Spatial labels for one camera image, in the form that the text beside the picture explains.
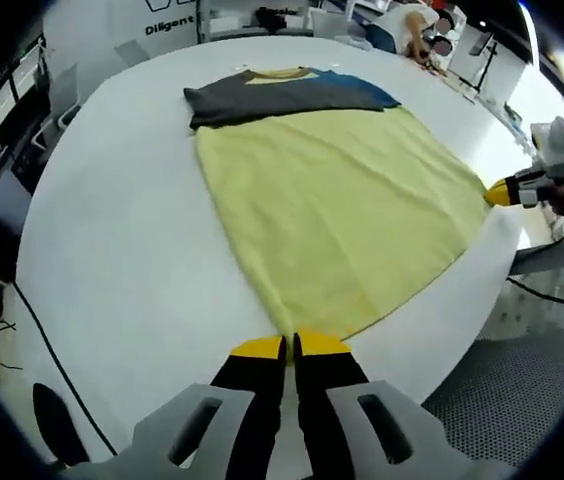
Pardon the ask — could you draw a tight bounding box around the long ceiling light strip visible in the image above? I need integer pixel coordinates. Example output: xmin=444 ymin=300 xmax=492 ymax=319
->
xmin=520 ymin=7 xmax=544 ymax=94

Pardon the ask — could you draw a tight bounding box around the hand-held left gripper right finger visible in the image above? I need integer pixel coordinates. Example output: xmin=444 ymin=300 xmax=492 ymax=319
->
xmin=290 ymin=329 xmax=449 ymax=480

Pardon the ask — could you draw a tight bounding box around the black oval object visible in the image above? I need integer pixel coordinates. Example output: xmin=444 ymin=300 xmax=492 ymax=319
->
xmin=30 ymin=382 xmax=92 ymax=467

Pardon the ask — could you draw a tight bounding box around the grey office chair with armrests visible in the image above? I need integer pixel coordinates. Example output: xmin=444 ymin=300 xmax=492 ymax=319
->
xmin=34 ymin=62 xmax=83 ymax=151

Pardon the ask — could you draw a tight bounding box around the black tripod stand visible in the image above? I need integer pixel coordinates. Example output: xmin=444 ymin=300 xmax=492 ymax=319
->
xmin=467 ymin=33 xmax=499 ymax=92

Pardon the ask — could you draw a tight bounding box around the yellow grey blue garment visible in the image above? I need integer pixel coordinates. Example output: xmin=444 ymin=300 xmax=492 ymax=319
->
xmin=182 ymin=65 xmax=496 ymax=369

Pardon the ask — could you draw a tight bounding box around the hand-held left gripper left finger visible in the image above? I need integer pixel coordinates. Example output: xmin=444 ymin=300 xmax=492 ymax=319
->
xmin=131 ymin=335 xmax=289 ymax=480

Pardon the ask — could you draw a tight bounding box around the grey metal shelf rack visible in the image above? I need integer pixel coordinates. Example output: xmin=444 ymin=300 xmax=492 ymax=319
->
xmin=194 ymin=0 xmax=323 ymax=44

